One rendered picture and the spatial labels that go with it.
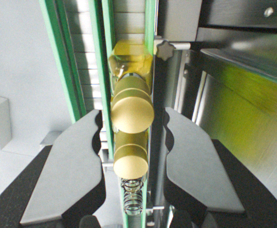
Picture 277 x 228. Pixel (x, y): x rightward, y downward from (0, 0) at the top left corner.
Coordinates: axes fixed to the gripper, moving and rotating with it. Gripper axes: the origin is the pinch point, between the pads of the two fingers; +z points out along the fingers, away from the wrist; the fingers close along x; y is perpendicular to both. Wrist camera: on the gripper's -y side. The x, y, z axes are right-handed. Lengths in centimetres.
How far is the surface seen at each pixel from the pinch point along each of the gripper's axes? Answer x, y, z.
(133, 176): -0.1, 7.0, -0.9
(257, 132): 12.5, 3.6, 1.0
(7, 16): -33, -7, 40
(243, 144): 12.5, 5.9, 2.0
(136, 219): 0, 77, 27
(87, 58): -10.2, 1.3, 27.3
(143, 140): 1.1, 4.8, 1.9
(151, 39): 3.6, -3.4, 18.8
